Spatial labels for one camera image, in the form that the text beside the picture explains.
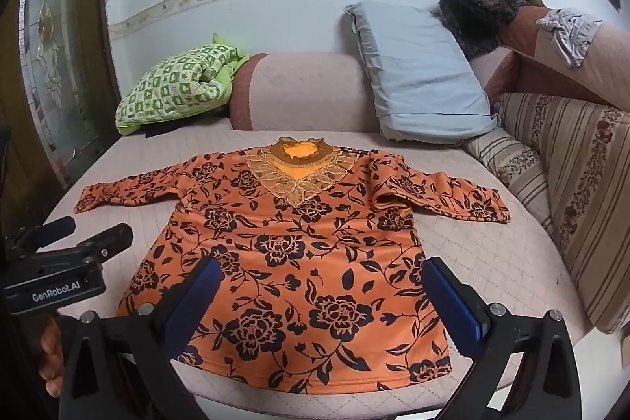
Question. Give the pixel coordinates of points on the large striped floral cushion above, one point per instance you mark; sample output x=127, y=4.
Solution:
x=590, y=184

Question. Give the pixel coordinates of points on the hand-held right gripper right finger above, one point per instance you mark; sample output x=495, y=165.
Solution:
x=453, y=302

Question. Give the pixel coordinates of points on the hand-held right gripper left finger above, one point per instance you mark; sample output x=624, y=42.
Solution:
x=206, y=287

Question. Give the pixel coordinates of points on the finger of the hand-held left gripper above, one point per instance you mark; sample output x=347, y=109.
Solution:
x=59, y=228
x=113, y=237

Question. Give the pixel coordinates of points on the person's left hand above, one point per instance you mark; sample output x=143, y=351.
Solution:
x=49, y=351

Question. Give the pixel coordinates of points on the orange floral shirt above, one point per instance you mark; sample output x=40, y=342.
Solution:
x=295, y=282

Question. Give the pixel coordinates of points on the grey white cloth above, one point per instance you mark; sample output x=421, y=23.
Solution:
x=571, y=31

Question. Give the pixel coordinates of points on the person's dark-haired head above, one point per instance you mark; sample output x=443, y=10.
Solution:
x=472, y=16

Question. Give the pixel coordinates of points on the wooden door with glass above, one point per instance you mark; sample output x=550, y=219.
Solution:
x=64, y=56

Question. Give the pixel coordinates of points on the green white patterned pillow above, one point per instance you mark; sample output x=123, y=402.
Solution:
x=172, y=80

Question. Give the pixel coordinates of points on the small striped floral cushion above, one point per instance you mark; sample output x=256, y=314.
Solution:
x=517, y=169

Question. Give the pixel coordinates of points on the pink sofa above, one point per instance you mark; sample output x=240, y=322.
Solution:
x=305, y=90

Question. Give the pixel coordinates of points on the light blue pillow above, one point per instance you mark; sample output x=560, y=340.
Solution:
x=418, y=70

